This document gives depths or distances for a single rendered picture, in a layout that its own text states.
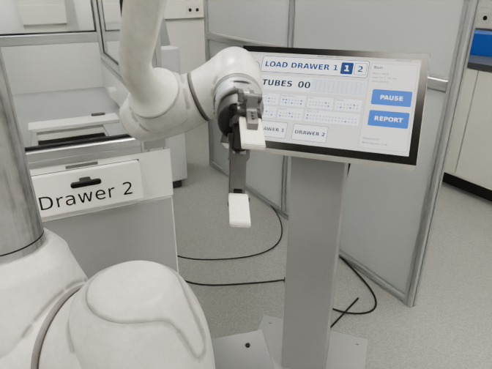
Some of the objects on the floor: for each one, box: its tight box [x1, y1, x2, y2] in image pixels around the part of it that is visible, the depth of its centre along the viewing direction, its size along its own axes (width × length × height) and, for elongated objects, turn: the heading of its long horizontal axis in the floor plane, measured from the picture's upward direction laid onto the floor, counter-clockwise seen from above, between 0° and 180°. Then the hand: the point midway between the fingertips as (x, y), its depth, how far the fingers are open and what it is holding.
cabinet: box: [42, 195, 179, 280], centre depth 162 cm, size 95×103×80 cm
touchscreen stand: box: [258, 156, 368, 369], centre depth 141 cm, size 50×45×102 cm
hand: (246, 184), depth 58 cm, fingers open, 13 cm apart
